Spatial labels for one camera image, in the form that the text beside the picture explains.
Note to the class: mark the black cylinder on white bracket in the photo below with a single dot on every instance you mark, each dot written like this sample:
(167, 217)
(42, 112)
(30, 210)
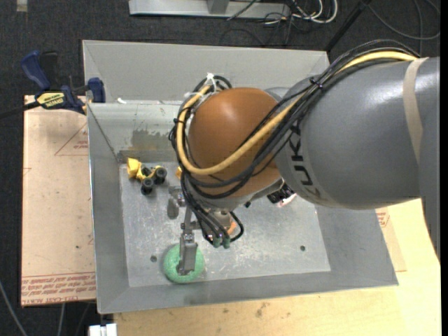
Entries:
(280, 195)

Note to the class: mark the grey metal bin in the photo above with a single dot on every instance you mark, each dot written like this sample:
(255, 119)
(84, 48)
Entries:
(273, 250)

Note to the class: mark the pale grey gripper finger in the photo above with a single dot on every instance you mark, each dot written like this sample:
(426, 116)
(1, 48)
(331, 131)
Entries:
(188, 255)
(173, 208)

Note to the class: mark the yellow toy car black wheels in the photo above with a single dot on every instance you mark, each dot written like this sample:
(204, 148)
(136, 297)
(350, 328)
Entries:
(148, 178)

